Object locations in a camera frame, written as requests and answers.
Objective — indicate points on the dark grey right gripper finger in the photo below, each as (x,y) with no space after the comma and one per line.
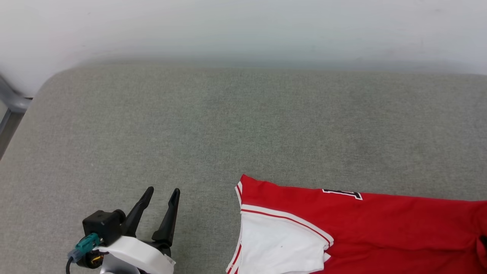
(484,241)

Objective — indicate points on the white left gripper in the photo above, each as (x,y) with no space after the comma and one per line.
(144,255)

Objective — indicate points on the red Bulls basketball jersey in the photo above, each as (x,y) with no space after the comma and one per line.
(380,232)

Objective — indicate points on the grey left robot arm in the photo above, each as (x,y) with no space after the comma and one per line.
(114,267)

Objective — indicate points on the grey fabric sofa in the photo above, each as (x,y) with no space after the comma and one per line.
(228,125)

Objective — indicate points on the grey metal frame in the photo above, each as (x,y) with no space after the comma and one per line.
(11,102)

